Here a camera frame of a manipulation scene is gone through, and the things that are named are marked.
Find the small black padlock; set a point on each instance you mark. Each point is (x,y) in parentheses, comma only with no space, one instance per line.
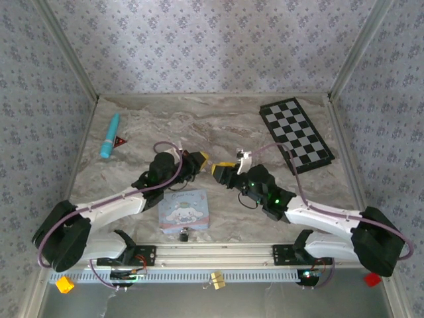
(184,236)

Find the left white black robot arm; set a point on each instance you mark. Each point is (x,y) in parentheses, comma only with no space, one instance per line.
(116,208)

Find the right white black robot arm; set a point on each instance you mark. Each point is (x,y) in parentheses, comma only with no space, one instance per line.
(318,223)

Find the small red black triangle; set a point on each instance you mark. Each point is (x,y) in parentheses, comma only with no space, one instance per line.
(119,142)

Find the black white folding chessboard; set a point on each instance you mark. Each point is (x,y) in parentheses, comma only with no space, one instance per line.
(295,136)

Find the turquoise plastic tube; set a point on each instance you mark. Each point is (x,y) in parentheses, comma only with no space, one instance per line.
(111,136)

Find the aluminium table edge bar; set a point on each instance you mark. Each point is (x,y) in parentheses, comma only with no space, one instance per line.
(344,145)
(83,145)

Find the right circuit board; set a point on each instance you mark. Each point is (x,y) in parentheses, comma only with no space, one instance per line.
(309,276)

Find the circuit board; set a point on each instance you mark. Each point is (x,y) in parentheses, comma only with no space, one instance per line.
(127,276)
(309,276)

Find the small metal clip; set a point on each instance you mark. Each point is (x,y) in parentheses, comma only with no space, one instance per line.
(208,285)

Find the left circuit board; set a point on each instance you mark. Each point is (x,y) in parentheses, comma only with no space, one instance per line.
(127,276)

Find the red toy brick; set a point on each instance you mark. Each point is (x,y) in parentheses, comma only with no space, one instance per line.
(372,279)

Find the orange toy brick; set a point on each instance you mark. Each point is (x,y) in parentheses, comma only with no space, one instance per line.
(64,285)

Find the right black mount plate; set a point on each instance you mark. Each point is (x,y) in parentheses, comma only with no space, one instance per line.
(281,255)

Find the black mount plate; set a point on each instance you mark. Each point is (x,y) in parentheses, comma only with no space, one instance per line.
(149,256)
(281,255)

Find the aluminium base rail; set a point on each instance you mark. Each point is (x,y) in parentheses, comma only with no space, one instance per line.
(215,255)

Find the left black mount plate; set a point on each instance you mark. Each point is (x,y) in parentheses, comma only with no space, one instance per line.
(149,256)

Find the aluminium corner post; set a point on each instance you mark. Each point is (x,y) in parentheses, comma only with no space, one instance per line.
(75,59)
(353,59)

